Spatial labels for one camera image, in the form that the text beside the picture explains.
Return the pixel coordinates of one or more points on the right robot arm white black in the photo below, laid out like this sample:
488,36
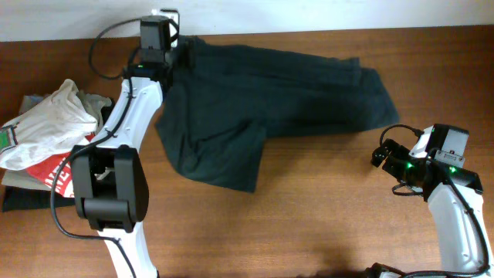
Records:
433,170

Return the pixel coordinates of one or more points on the black folded garment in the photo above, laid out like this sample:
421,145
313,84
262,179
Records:
24,192

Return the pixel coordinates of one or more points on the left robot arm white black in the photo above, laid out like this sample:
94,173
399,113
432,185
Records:
109,184

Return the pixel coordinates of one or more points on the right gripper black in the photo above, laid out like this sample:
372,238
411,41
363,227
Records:
380,154

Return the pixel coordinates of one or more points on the dark green t-shirt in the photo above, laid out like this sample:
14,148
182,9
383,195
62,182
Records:
218,116

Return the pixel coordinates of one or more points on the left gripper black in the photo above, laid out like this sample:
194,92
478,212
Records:
188,50

